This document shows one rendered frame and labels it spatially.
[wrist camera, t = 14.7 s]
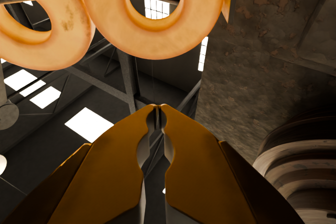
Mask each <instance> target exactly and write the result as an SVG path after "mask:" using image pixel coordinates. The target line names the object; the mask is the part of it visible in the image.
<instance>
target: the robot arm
mask: <svg viewBox="0 0 336 224"><path fill-rule="evenodd" d="M158 116H159V130H162V132H163V133H164V155H165V157H166V158H167V159H168V160H169V162H170V167H169V168H168V169H167V171H166V173H165V213H166V224H305V223H304V222H303V220H302V219H301V218H300V216H299V215H298V214H297V212H296V211H295V210H294V208H293V207H292V206H291V205H290V204H289V202H288V201H287V200H286V199H285V198H284V197H283V196H282V195H281V194H280V192H279V191H278V190H277V189H276V188H275V187H274V186H273V185H272V184H271V183H270V182H269V181H267V180H266V179H265V178H264V177H263V176H262V175H261V174H260V173H259V172H258V171H257V170H256V169H255V168H254V167H253V166H252V165H251V164H250V163H249V162H248V161H247V160H245V159H244V158H243V157H242V156H241V155H240V154H239V153H238V152H237V151H236V150H235V149H234V148H233V147H232V146H231V145H230V144H229V143H228V142H227V141H220V140H219V139H218V138H217V137H216V136H215V135H214V134H212V133H211V132H210V131H209V130H208V129H207V128H205V127H204V126H203V125H201V124H200V123H198V122H196V121H195V120H193V119H191V118H190V117H188V116H186V115H184V114H183V113H181V112H179V111H177V110H175V109H174V108H172V107H170V106H169V105H167V104H162V105H155V104H150V105H147V106H145V107H143V108H142V109H140V110H138V111H136V112H134V113H133V114H131V115H129V116H127V117H126V118H124V119H122V120H120V121H119V122H117V123H116V124H114V125H113V126H111V127H110V128H108V129H107V130H106V131H104V132H103V133H102V134H101V135H100V136H99V137H97V138H96V139H95V140H94V141H93V142H92V143H91V144H88V143H84V144H83V145H82V146H81V147H80V148H79V149H78V150H76V151H75V152H74V153H73V154H72V155H71V156H70V157H69V158H68V159H66V160H65V161H64V162H63V163H62V164H61V165H60V166H59V167H58V168H56V169H55V170H54V171H53V172H52V173H51V174H50V175H49V176H48V177H46V178H45V179H44V180H43V181H42V182H41V183H40V184H39V185H38V186H36V187H35V188H34V189H33V190H32V191H31V192H30V193H29V194H28V195H27V196H26V197H25V198H24V199H23V200H22V201H21V202H20V203H19V204H18V205H17V206H16V207H15V208H14V209H13V210H12V211H11V212H10V213H9V214H8V216H7V217H6V218H5V219H4V220H3V221H2V223H1V224H144V216H145V208H146V195H145V184H144V174H143V172H142V170H141V167H142V165H143V163H144V162H145V160H146V159H147V158H148V157H149V155H150V144H149V137H150V135H151V134H152V133H153V132H154V130H157V124H158Z"/></svg>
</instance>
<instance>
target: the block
mask: <svg viewBox="0 0 336 224"><path fill-rule="evenodd" d="M296 53H297V55H298V56H300V57H301V58H305V59H308V60H311V61H315V62H318V63H321V64H325V65H328V66H331V67H335V68H336V0H319V1H318V2H317V4H316V6H315V8H314V10H313V12H312V14H311V16H310V18H309V20H308V22H307V23H306V25H305V27H304V29H303V32H302V35H301V37H300V40H299V42H298V45H297V47H296Z"/></svg>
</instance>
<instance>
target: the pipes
mask: <svg viewBox="0 0 336 224"><path fill-rule="evenodd" d="M159 1H163V2H167V3H170V4H174V5H178V4H179V2H180V0H159ZM106 40H107V39H106V38H104V39H102V40H101V41H99V42H97V43H96V44H94V45H92V46H91V47H89V48H88V50H87V52H88V51H90V50H91V49H93V48H95V47H96V46H98V45H99V44H101V43H103V42H104V41H106ZM55 71H56V70H52V71H49V72H47V73H45V74H44V75H42V76H40V77H38V78H37V79H35V80H33V81H32V82H30V83H28V84H27V85H25V86H23V87H22V88H20V89H18V90H17V91H15V92H13V93H12V94H10V95H8V96H7V100H9V99H11V98H12V97H14V96H16V95H17V94H19V93H21V92H22V91H24V90H25V89H27V88H29V87H30V86H32V85H34V84H35V83H37V82H39V81H40V80H42V79H44V78H45V77H47V76H48V75H50V74H52V73H53V72H55Z"/></svg>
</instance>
